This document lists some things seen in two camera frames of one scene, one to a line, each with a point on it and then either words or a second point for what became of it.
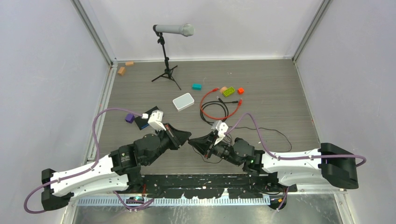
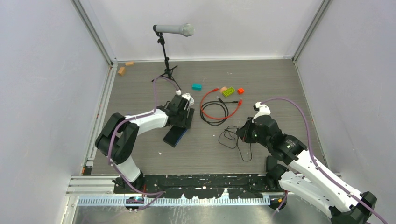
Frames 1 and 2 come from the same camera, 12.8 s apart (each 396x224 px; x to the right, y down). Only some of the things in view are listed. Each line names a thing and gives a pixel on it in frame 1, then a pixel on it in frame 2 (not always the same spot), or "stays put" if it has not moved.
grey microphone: (186, 30) stays put
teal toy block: (196, 87) stays put
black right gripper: (205, 143) to (244, 132)
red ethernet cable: (240, 102) stays put
